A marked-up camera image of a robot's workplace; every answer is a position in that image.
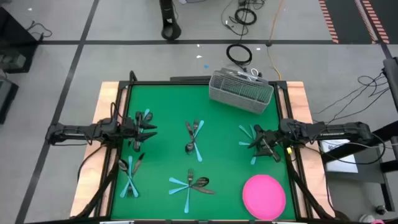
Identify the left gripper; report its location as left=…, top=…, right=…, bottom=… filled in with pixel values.
left=123, top=111, right=158, bottom=152

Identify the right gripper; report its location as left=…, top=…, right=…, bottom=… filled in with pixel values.
left=248, top=124, right=289, bottom=163

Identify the black fork blue handle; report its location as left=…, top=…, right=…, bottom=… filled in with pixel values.
left=183, top=168, right=195, bottom=215
left=126, top=155, right=135, bottom=199
left=187, top=119, right=200, bottom=154

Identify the pink round plate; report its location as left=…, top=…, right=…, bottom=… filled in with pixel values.
left=242, top=174, right=287, bottom=220

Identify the black metal beam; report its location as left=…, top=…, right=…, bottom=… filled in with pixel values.
left=320, top=119, right=398, bottom=164

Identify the black case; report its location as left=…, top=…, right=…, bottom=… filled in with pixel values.
left=0, top=70, right=19, bottom=125

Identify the grey equipment box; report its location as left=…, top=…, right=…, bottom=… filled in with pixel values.
left=0, top=52, right=27, bottom=71

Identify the black cabinet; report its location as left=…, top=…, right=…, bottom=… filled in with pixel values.
left=0, top=6, right=40, bottom=74

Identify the black aluminium table frame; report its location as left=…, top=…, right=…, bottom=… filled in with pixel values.
left=70, top=70, right=338, bottom=224

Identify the grey wire cutlery basket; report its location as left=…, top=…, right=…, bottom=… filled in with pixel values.
left=208, top=67, right=275, bottom=115

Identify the large black cable coil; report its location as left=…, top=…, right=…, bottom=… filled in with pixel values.
left=226, top=43, right=253, bottom=65

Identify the black pedestal stand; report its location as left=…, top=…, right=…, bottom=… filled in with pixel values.
left=159, top=0, right=182, bottom=40

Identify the yellow extension cable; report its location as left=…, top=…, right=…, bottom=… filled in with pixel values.
left=266, top=0, right=284, bottom=81

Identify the small black cable coil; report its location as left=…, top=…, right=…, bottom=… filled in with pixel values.
left=233, top=7, right=257, bottom=26

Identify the black equipment post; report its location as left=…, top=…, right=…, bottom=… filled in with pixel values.
left=382, top=57, right=398, bottom=113

